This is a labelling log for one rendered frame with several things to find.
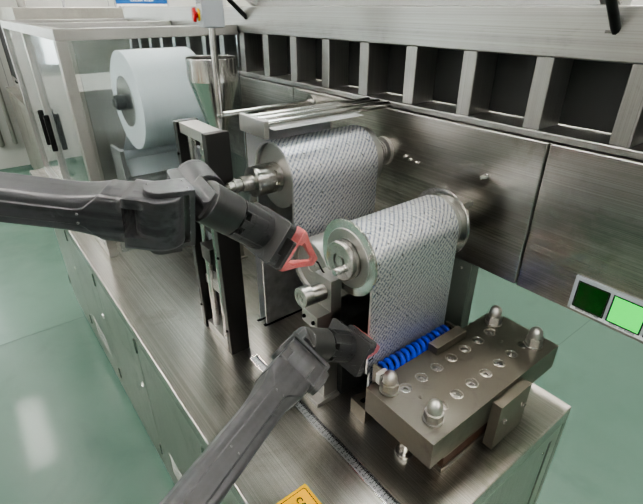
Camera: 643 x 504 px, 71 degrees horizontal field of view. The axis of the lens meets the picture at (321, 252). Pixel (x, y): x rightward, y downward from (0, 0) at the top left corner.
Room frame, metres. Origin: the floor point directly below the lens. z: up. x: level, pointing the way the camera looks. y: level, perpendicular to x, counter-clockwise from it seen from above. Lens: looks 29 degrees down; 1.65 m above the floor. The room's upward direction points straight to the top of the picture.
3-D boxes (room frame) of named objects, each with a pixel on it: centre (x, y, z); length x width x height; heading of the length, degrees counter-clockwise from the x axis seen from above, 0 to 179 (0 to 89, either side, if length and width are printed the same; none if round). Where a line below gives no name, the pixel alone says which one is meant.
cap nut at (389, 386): (0.61, -0.13, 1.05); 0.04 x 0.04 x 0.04
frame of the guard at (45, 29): (1.97, 0.87, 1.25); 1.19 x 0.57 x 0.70; 38
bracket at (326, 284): (0.72, 0.00, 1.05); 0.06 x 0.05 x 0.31; 128
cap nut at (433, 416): (0.54, -0.19, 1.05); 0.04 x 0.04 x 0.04
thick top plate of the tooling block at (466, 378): (0.68, -0.29, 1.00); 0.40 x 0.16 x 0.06; 128
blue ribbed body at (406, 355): (0.73, -0.20, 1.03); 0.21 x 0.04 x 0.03; 128
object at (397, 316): (0.74, -0.18, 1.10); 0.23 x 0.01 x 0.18; 128
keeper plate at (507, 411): (0.61, -0.36, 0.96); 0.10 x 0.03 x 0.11; 128
